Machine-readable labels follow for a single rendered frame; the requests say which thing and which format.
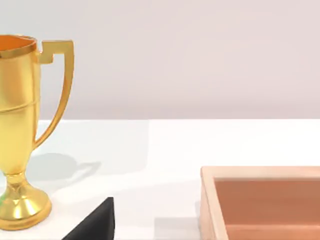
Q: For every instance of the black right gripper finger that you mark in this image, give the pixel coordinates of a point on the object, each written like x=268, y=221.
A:
x=100, y=222

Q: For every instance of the gold trophy cup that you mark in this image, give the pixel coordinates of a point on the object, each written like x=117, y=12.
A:
x=17, y=120

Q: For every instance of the shallow salmon-coloured box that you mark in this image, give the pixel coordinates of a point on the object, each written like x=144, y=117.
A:
x=262, y=200

